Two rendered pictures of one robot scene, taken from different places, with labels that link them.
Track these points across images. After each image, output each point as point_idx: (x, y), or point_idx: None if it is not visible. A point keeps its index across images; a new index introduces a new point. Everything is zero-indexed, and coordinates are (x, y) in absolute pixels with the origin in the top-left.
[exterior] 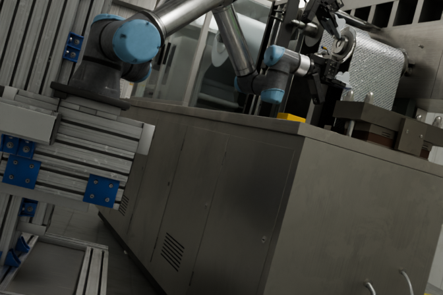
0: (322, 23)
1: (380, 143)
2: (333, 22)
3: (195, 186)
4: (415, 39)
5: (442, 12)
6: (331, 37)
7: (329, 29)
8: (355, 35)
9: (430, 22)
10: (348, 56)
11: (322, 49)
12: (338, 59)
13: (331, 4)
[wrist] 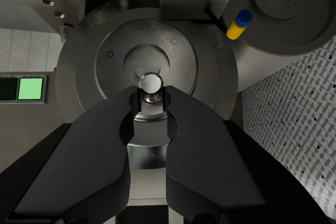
0: (243, 167)
1: None
2: (23, 160)
3: None
4: (159, 172)
5: (151, 222)
6: (320, 146)
7: (172, 120)
8: (65, 118)
9: (135, 203)
10: (83, 22)
11: (332, 86)
12: (145, 7)
13: None
